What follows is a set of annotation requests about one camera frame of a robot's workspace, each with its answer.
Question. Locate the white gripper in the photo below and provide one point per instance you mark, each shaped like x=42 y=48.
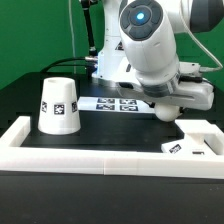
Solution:
x=187 y=90

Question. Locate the white lamp bulb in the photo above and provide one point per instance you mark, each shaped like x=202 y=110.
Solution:
x=167 y=113

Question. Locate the white lamp base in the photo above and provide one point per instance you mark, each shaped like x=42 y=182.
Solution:
x=200 y=138

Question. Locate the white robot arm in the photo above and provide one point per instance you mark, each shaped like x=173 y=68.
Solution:
x=139 y=55

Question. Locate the white conical lamp shade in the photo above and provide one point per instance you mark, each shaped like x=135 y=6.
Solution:
x=59 y=114

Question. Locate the white marker sheet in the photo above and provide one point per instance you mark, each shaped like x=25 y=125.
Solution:
x=120 y=105

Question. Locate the white U-shaped fence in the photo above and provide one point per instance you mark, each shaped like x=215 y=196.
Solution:
x=15 y=157

